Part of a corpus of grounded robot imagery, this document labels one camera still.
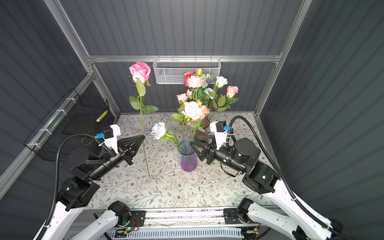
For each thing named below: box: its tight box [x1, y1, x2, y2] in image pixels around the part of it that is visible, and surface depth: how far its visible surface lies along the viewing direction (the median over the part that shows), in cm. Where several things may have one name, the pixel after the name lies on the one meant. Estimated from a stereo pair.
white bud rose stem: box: [150, 121, 185, 154], surface depth 62 cm
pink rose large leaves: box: [176, 93, 188, 107], surface depth 72 cm
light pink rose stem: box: [209, 85, 239, 120], surface depth 78 cm
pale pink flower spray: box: [186, 75, 210, 132], surface depth 68 cm
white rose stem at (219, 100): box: [210, 75, 228, 115], surface depth 79 cm
